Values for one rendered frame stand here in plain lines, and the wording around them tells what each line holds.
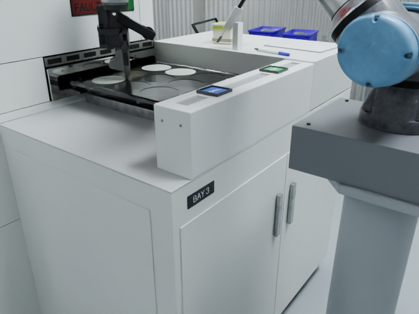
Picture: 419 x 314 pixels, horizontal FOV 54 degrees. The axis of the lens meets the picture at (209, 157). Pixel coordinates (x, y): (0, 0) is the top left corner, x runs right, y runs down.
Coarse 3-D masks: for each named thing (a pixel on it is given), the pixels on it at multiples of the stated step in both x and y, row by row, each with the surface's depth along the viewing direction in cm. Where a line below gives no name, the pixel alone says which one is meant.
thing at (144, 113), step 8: (88, 96) 127; (96, 96) 125; (104, 96) 125; (96, 104) 126; (104, 104) 124; (112, 104) 122; (120, 104) 119; (128, 104) 117; (136, 104) 117; (128, 112) 118; (136, 112) 116; (144, 112) 114; (152, 112) 112; (152, 120) 113
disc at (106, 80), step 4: (108, 76) 127; (112, 76) 127; (116, 76) 127; (120, 76) 127; (92, 80) 122; (96, 80) 122; (100, 80) 122; (104, 80) 122; (108, 80) 122; (112, 80) 122; (116, 80) 122; (120, 80) 122
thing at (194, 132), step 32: (288, 64) 116; (192, 96) 85; (224, 96) 85; (256, 96) 93; (288, 96) 107; (160, 128) 81; (192, 128) 77; (224, 128) 86; (256, 128) 97; (160, 160) 85; (192, 160) 79; (224, 160) 89
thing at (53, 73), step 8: (152, 48) 149; (112, 56) 135; (136, 56) 143; (144, 56) 146; (152, 56) 151; (72, 64) 123; (80, 64) 126; (88, 64) 128; (96, 64) 130; (104, 64) 133; (48, 72) 118; (56, 72) 120; (64, 72) 122; (72, 72) 124; (48, 80) 119; (56, 80) 120; (48, 88) 120; (56, 88) 121; (64, 88) 124; (72, 88) 125; (80, 88) 128; (56, 96) 122; (64, 96) 124
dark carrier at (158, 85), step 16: (160, 64) 143; (80, 80) 122; (128, 80) 122; (144, 80) 122; (160, 80) 122; (176, 80) 122; (192, 80) 122; (208, 80) 122; (144, 96) 107; (160, 96) 107
